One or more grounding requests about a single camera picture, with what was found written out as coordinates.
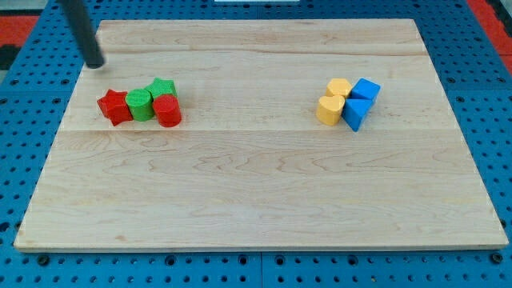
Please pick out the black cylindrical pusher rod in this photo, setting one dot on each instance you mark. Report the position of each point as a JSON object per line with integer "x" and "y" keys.
{"x": 82, "y": 30}

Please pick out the red star block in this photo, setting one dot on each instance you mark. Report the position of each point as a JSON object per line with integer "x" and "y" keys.
{"x": 113, "y": 106}

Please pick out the green star block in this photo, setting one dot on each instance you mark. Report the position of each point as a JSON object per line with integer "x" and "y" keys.
{"x": 159, "y": 87}

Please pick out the green cylinder block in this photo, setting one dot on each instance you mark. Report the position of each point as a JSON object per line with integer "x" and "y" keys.
{"x": 139, "y": 102}

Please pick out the red cylinder block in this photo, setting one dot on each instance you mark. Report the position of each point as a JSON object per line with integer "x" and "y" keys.
{"x": 167, "y": 110}

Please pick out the light wooden board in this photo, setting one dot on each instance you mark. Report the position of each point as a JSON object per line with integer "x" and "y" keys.
{"x": 250, "y": 167}

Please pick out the yellow hexagon block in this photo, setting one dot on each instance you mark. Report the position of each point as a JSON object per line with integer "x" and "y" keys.
{"x": 339, "y": 87}

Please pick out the yellow heart block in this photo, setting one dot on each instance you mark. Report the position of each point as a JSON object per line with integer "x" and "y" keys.
{"x": 329, "y": 109}

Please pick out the blue triangle block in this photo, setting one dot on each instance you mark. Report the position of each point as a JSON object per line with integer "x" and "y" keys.
{"x": 355, "y": 111}

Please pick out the blue cube block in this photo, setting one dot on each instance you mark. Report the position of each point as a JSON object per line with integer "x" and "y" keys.
{"x": 365, "y": 89}

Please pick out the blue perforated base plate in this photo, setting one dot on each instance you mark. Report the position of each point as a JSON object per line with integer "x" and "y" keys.
{"x": 38, "y": 85}

